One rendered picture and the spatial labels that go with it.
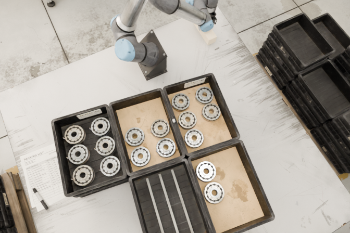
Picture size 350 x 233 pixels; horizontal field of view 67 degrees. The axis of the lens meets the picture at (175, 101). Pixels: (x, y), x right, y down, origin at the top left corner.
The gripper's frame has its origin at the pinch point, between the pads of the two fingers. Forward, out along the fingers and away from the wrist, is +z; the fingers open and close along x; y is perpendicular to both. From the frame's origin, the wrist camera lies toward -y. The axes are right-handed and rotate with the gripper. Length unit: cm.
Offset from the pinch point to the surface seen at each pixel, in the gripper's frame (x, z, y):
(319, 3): 164, 76, -15
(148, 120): -63, -7, 45
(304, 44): 77, 27, 35
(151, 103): -57, -7, 37
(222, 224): -53, -7, 109
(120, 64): -61, 6, -2
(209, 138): -37, -7, 69
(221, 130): -29, -7, 69
